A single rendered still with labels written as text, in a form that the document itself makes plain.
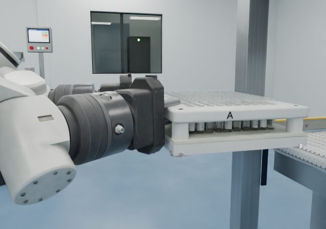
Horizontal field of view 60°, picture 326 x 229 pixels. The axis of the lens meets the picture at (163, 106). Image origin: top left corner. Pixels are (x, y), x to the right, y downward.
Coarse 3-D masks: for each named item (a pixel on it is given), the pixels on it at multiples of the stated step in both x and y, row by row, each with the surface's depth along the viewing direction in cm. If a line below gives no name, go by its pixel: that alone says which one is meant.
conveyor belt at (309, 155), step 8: (312, 136) 75; (320, 136) 75; (312, 144) 67; (320, 144) 67; (280, 152) 75; (288, 152) 71; (296, 152) 68; (304, 152) 66; (312, 152) 64; (320, 152) 63; (296, 160) 70; (304, 160) 66; (312, 160) 63; (320, 160) 62; (320, 168) 62
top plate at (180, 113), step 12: (168, 108) 45; (180, 108) 45; (192, 108) 45; (204, 108) 45; (216, 108) 45; (228, 108) 45; (240, 108) 45; (252, 108) 46; (264, 108) 46; (276, 108) 47; (288, 108) 47; (300, 108) 48; (180, 120) 42; (192, 120) 43; (204, 120) 43; (216, 120) 44; (228, 120) 45; (240, 120) 45
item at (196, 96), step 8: (184, 96) 54; (192, 96) 54; (200, 96) 55; (208, 96) 54; (216, 96) 54; (224, 96) 55; (232, 96) 55; (240, 96) 55; (248, 96) 55; (232, 128) 51
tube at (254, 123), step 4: (252, 100) 50; (256, 100) 50; (252, 104) 50; (256, 104) 50; (252, 120) 50; (256, 120) 50; (252, 124) 51; (256, 124) 50; (252, 128) 51; (256, 128) 50
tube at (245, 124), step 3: (246, 99) 49; (249, 99) 49; (246, 102) 49; (249, 102) 49; (246, 120) 50; (249, 120) 50; (243, 123) 50; (246, 123) 50; (249, 123) 50; (243, 126) 50; (246, 126) 50; (243, 129) 50; (246, 129) 50
